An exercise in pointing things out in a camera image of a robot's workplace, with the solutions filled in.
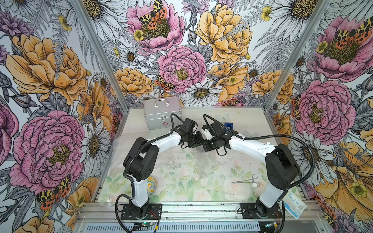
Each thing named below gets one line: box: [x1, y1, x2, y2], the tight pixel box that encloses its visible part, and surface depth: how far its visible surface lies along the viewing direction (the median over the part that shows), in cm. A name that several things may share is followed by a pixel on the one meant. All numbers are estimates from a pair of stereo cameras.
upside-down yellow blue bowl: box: [146, 176, 158, 197], surface depth 83 cm
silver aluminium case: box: [143, 96, 183, 131], surface depth 103 cm
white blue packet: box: [284, 191, 308, 220], surface depth 78 cm
